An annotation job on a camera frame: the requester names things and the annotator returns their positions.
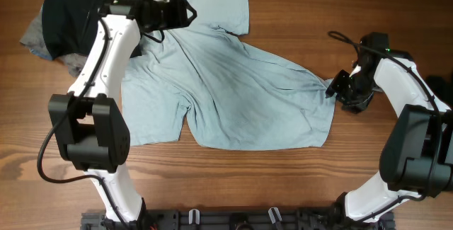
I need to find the black t-shirt under pile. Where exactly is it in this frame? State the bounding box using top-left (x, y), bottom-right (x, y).
top-left (425, 76), bottom-right (453, 108)

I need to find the blue folded garment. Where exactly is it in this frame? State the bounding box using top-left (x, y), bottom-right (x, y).
top-left (30, 49), bottom-right (53, 61)

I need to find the left black cable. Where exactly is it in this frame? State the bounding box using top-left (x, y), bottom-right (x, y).
top-left (36, 17), bottom-right (132, 230)

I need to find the black cable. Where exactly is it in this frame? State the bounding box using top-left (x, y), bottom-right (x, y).
top-left (327, 30), bottom-right (443, 222)
top-left (36, 17), bottom-right (132, 230)

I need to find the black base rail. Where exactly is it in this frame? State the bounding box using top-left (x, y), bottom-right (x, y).
top-left (80, 207), bottom-right (396, 230)

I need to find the black folded garment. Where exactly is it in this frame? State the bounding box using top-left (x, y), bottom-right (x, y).
top-left (42, 0), bottom-right (107, 59)

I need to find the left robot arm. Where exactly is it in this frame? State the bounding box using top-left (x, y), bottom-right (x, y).
top-left (48, 0), bottom-right (197, 229)

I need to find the light blue t-shirt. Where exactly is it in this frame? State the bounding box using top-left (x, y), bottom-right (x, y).
top-left (121, 0), bottom-right (335, 151)

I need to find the right black cable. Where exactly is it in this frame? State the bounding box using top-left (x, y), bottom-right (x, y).
top-left (327, 30), bottom-right (443, 222)

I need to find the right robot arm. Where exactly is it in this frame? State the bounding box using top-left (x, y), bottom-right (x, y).
top-left (305, 31), bottom-right (452, 229)

